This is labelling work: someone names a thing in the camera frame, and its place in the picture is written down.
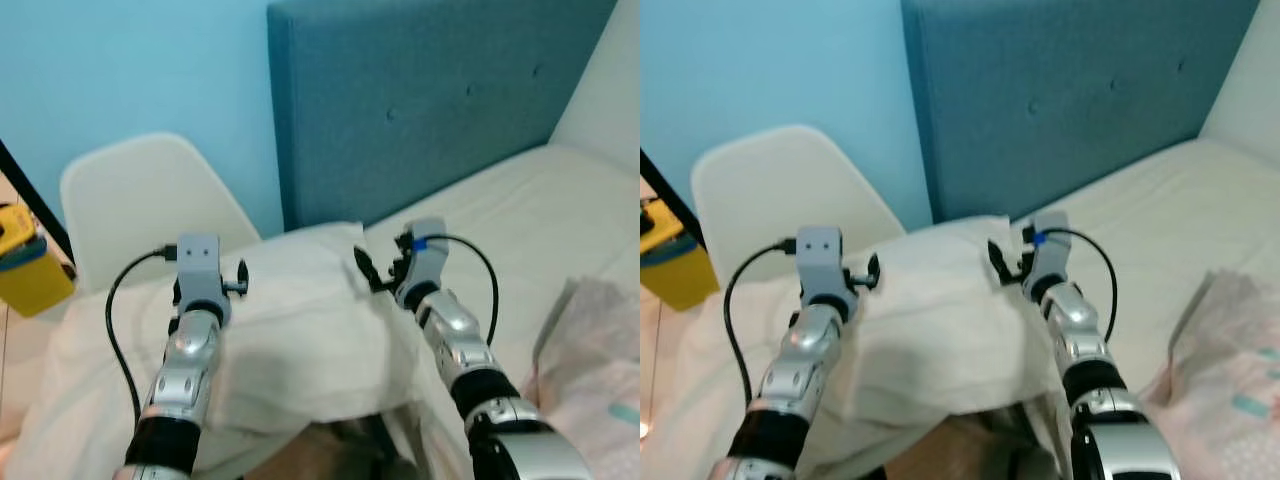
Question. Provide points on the white pillow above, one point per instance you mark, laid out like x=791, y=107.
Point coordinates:
x=300, y=340
x=930, y=330

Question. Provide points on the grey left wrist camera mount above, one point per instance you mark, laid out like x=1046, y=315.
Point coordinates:
x=200, y=270
x=820, y=260

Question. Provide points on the black frame bar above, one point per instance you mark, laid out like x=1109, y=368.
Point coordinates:
x=30, y=195
x=668, y=190

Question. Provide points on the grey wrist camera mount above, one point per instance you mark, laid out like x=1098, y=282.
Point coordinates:
x=820, y=260
x=200, y=270
x=1052, y=250
x=428, y=255

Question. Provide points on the white bed mattress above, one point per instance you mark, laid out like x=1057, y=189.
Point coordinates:
x=1170, y=210
x=540, y=220

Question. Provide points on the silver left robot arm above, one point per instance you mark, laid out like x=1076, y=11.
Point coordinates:
x=795, y=375
x=185, y=370

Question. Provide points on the yellow container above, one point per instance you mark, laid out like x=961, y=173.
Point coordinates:
x=680, y=270
x=30, y=275

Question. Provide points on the white plastic chair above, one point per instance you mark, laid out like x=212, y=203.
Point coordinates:
x=140, y=200
x=780, y=190

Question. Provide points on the blue upholstered headboard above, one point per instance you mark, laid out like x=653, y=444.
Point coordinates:
x=1060, y=90
x=420, y=100

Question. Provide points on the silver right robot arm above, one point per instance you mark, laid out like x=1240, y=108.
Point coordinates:
x=1085, y=340
x=470, y=350

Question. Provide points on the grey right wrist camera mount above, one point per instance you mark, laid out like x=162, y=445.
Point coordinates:
x=1052, y=250
x=428, y=255

